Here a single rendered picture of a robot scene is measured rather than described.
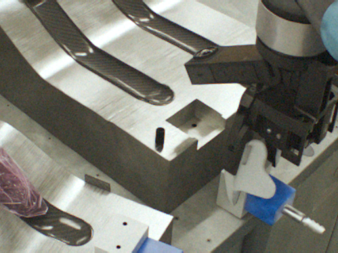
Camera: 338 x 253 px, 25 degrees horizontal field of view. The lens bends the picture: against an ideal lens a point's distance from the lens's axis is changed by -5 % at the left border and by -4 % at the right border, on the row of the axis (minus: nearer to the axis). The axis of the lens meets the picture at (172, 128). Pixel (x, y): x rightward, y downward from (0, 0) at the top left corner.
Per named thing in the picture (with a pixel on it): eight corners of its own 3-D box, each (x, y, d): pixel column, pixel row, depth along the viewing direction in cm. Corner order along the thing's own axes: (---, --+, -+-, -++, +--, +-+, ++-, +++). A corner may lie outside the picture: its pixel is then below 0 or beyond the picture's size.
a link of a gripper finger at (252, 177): (253, 233, 83) (282, 160, 78) (209, 206, 85) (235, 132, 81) (267, 224, 85) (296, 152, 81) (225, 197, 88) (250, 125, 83)
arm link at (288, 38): (243, -1, 71) (290, -31, 76) (238, 38, 74) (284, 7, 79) (312, 34, 68) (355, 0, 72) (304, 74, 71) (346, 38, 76)
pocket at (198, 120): (224, 141, 91) (227, 117, 89) (194, 165, 88) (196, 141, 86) (194, 122, 94) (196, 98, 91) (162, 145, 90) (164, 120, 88)
